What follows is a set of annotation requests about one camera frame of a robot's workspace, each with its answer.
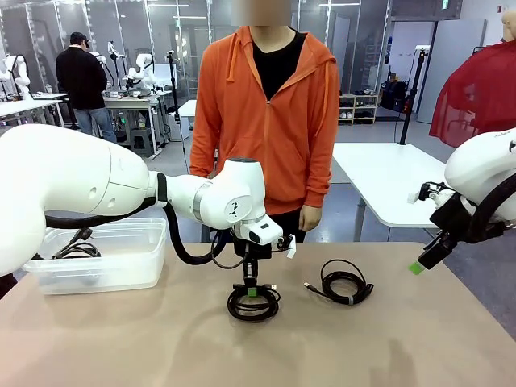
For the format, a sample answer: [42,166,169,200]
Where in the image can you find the clear plastic storage bin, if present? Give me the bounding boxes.
[22,217,168,296]

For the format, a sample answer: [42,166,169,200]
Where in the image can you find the cluttered white work desk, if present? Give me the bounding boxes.
[102,90,173,160]

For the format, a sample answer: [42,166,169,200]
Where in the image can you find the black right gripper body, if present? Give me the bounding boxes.
[429,195,475,243]

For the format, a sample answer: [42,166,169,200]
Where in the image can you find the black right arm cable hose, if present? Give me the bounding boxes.
[467,175,516,245]

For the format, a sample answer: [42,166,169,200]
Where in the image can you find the person in orange hoodie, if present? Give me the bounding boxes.
[188,0,340,243]

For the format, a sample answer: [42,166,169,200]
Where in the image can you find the person's left forearm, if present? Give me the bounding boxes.
[304,132,340,209]

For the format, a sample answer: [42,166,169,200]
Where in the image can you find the wooden shoe rack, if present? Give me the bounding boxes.
[338,93,380,126]

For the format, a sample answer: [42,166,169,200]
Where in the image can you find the man in black jacket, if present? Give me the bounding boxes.
[55,31,118,143]

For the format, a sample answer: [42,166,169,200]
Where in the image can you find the grey plastic stool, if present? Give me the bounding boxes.
[128,127,156,158]

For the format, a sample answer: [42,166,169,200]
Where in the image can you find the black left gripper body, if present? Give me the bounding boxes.
[232,236,273,280]

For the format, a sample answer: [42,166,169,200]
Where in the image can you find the person's right forearm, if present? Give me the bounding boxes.
[188,132,221,178]

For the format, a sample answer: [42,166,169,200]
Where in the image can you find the black camera tripod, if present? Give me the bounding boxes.
[165,50,182,122]

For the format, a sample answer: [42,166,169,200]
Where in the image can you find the small white standing table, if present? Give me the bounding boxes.
[177,99,198,142]

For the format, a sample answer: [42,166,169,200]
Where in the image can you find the beige mannequin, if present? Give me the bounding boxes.
[501,10,516,44]

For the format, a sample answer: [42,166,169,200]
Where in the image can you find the black backpack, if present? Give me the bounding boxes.
[380,80,409,114]

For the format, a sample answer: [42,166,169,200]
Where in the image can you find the thin black USB cable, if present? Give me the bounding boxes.
[303,258,375,306]

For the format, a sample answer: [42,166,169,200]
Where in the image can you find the black tripod pole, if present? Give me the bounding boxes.
[397,46,429,146]

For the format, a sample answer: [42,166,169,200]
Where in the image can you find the red sheer garment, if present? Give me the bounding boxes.
[428,40,516,148]

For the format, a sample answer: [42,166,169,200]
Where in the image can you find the long white desk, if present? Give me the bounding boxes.
[0,92,69,130]

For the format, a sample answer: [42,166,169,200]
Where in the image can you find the person's left hand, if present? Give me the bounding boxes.
[298,204,323,233]

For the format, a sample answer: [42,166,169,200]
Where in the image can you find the large white table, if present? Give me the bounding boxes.
[330,142,452,243]

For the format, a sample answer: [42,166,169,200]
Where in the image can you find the thick black USB cable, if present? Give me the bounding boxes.
[226,283,281,323]

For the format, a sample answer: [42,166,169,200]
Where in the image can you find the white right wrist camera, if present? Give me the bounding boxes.
[406,181,456,206]

